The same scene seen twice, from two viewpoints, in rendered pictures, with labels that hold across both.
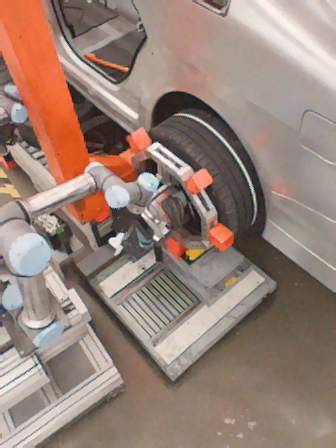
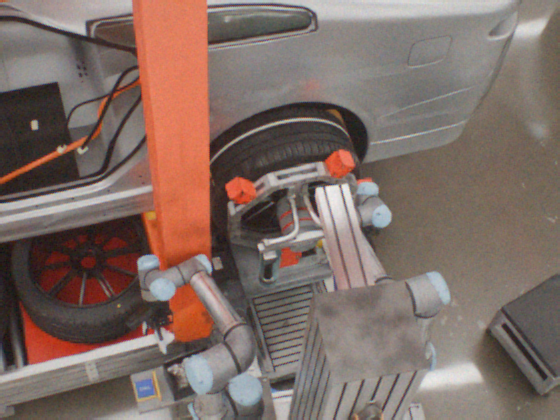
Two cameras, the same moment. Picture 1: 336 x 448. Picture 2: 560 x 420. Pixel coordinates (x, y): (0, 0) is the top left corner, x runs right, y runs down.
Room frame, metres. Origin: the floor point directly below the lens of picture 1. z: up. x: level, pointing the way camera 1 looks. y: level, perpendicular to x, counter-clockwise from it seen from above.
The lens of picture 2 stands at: (1.02, 1.95, 4.22)
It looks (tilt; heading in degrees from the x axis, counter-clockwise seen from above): 59 degrees down; 282
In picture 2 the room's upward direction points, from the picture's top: 7 degrees clockwise
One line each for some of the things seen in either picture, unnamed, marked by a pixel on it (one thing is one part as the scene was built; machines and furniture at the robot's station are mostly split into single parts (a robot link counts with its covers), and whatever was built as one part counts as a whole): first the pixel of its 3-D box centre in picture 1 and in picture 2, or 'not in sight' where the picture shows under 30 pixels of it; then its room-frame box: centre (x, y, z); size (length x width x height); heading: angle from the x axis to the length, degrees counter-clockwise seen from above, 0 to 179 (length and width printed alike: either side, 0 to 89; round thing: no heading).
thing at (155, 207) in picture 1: (161, 207); (297, 223); (1.37, 0.02, 0.85); 0.21 x 0.14 x 0.14; 125
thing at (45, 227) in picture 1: (50, 227); (190, 373); (1.60, 0.66, 0.51); 0.20 x 0.14 x 0.13; 42
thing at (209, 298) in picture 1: (202, 260); (272, 254); (1.51, -0.17, 0.13); 0.50 x 0.36 x 0.10; 35
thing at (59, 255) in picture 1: (51, 233); (185, 381); (1.62, 0.67, 0.44); 0.43 x 0.17 x 0.03; 35
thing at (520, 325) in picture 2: not in sight; (547, 336); (0.14, -0.18, 0.17); 0.43 x 0.36 x 0.34; 140
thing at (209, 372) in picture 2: not in sight; (211, 391); (1.41, 0.93, 1.19); 0.15 x 0.12 x 0.55; 48
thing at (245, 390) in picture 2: not in sight; (243, 394); (1.32, 0.84, 0.98); 0.13 x 0.12 x 0.14; 48
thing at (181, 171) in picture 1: (172, 198); (292, 208); (1.41, -0.03, 0.85); 0.54 x 0.07 x 0.54; 35
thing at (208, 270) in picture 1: (201, 242); (274, 235); (1.51, -0.17, 0.32); 0.40 x 0.30 x 0.28; 35
